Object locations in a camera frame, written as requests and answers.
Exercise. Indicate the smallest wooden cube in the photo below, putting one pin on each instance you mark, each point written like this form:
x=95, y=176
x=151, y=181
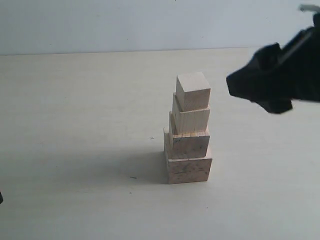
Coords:
x=192, y=91

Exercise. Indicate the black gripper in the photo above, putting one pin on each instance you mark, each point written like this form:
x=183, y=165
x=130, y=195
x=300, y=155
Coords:
x=275, y=76

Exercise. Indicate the second largest wooden cube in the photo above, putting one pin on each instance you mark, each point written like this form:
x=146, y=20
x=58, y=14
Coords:
x=187, y=145

